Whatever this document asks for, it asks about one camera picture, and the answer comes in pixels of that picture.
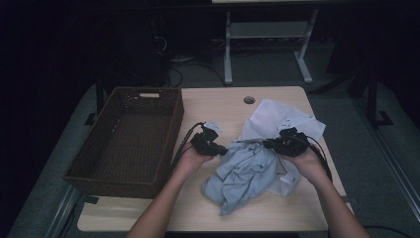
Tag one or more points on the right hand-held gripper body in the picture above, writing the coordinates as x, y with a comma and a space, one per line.
294, 143

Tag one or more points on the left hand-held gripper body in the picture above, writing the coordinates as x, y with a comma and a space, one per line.
203, 142

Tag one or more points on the person's left hand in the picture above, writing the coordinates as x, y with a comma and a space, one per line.
191, 162

